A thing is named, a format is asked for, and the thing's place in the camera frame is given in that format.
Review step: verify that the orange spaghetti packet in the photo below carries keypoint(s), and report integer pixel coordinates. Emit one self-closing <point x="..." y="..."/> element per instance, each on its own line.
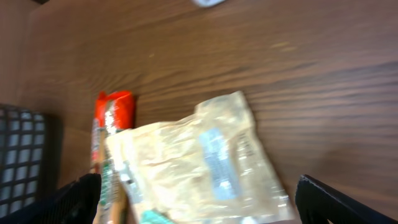
<point x="113" y="113"/>

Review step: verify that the grey plastic mesh basket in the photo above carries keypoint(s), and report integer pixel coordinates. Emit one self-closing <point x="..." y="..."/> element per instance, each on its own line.
<point x="31" y="148"/>

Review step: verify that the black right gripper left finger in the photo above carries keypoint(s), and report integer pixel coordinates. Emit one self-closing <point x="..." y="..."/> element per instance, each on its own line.
<point x="75" y="203"/>

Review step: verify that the white barcode scanner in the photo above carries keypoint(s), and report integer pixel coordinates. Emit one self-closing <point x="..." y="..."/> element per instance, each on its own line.
<point x="207" y="3"/>

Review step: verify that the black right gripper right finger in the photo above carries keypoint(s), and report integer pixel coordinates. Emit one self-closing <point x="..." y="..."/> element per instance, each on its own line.
<point x="317" y="202"/>

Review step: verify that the clear plastic pouch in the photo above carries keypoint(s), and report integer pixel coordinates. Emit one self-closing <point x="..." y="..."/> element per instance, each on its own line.
<point x="209" y="167"/>

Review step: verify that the teal snack wrapper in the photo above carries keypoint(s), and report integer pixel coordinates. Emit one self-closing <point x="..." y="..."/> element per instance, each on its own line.
<point x="153" y="217"/>

